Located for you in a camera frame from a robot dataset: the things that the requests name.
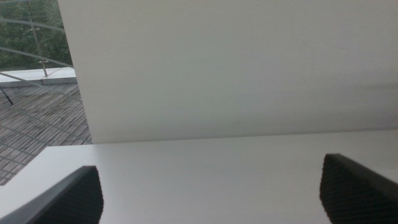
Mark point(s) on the white backdrop board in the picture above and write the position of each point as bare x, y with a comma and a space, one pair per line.
224, 68

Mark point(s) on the green trees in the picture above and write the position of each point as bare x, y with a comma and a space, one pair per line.
15, 37

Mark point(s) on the white stone ledge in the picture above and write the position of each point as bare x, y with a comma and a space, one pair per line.
46, 75

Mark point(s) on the grey curved metal rail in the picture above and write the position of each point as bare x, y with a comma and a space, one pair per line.
31, 55
34, 24

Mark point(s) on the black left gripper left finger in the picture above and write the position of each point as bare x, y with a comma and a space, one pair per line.
74, 199

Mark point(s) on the thin black rod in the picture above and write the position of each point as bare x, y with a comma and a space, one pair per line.
7, 96

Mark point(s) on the metal railing post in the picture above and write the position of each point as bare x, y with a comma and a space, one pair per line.
37, 40

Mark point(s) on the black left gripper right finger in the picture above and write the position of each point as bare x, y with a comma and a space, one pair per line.
351, 196

